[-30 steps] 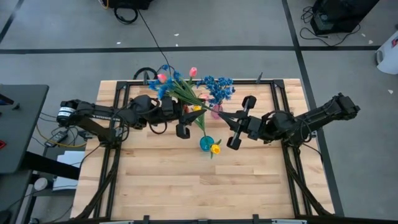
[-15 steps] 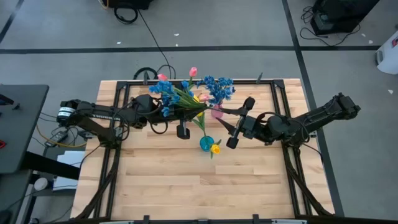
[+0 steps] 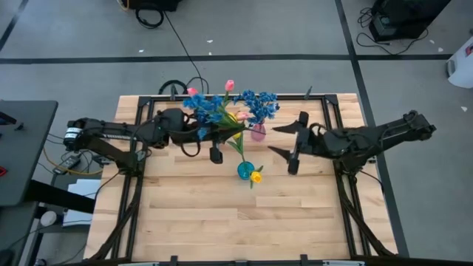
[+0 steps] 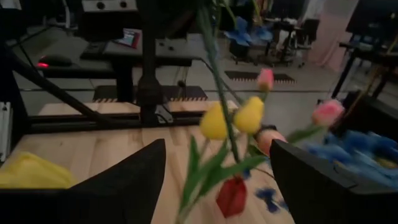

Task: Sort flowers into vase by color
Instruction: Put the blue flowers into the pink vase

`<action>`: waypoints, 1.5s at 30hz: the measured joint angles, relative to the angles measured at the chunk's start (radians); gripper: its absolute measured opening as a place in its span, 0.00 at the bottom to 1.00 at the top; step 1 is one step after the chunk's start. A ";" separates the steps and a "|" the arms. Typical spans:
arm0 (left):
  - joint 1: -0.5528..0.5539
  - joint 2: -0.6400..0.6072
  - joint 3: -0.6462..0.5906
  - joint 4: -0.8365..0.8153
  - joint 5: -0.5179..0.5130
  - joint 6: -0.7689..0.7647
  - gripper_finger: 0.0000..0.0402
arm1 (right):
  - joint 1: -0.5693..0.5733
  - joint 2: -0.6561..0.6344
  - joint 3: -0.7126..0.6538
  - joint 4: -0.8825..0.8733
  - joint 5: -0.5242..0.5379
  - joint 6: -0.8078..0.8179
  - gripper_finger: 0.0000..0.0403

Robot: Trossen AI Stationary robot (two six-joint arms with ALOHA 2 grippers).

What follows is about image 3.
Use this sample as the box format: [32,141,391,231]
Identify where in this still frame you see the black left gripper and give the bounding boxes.
[191,127,247,165]

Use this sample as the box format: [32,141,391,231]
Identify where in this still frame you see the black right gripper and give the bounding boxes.
[268,111,333,176]

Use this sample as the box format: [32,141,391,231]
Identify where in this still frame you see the pink glass vase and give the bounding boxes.
[250,123,267,143]

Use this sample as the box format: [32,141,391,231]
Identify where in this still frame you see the teal embossed glass vase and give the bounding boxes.
[236,161,256,181]

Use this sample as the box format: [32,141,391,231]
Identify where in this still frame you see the black floor box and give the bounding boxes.
[127,0,182,12]

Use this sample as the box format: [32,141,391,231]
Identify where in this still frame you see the white papers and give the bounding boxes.
[62,179,103,227]

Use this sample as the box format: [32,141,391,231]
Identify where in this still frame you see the black power adapter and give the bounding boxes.
[53,154,82,175]

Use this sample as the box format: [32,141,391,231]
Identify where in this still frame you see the black equipment case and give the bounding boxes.
[368,0,452,42]

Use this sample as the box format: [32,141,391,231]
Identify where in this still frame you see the black desk beam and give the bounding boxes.
[25,179,97,215]

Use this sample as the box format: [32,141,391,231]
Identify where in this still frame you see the white bin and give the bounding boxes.
[445,35,473,89]

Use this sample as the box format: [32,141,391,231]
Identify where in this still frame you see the white round object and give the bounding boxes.
[39,210,58,228]

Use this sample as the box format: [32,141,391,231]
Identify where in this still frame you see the grey desk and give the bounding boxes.
[0,99,59,208]

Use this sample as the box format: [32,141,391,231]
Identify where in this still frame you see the black flat device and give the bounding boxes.
[0,111,18,126]

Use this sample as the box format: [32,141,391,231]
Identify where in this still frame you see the black aluminium table frame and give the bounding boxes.
[84,93,400,266]

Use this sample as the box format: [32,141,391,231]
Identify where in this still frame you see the long black floor cable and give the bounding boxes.
[163,10,205,93]

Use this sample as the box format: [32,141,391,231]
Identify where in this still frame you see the black looped floor cable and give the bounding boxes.
[135,7,166,30]

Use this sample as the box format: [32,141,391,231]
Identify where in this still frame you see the yellow floor cable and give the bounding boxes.
[42,147,104,177]

